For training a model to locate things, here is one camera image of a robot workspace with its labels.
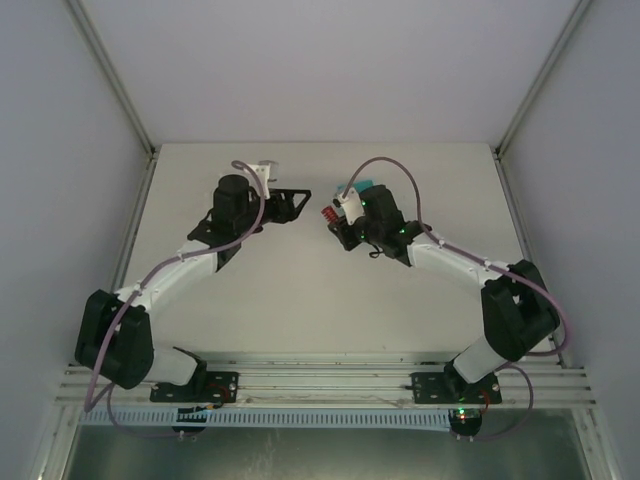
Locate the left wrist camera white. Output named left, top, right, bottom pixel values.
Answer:
left=249, top=160, right=279, bottom=183

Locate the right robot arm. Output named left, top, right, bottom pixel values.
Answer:
left=322, top=185, right=561, bottom=401

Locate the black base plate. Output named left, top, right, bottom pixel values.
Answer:
left=405, top=371, right=502, bottom=405
left=149, top=371, right=239, bottom=404

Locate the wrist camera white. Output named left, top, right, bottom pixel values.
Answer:
left=334, top=187, right=364, bottom=225
left=249, top=160, right=279, bottom=183

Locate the left aluminium corner post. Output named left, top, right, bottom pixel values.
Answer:
left=63, top=0, right=156, bottom=158

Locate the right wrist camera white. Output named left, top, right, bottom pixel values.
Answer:
left=334, top=187, right=364, bottom=225

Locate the grey slotted cable duct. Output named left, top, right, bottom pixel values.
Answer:
left=79, top=407, right=450, bottom=432

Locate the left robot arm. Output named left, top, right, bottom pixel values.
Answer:
left=74, top=174, right=311, bottom=390

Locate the right aluminium corner post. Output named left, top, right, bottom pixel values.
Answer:
left=494, top=0, right=593, bottom=161

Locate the teal plastic bin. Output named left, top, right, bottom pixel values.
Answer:
left=336, top=179, right=375, bottom=194

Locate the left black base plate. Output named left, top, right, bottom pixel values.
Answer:
left=149, top=371, right=239, bottom=404

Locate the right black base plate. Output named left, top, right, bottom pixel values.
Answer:
left=405, top=371, right=502, bottom=405

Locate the aluminium corner post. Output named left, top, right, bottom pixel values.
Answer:
left=494, top=0, right=593, bottom=161
left=63, top=0, right=156, bottom=158

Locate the aluminium rail frame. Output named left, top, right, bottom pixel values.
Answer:
left=54, top=352, right=599, bottom=409

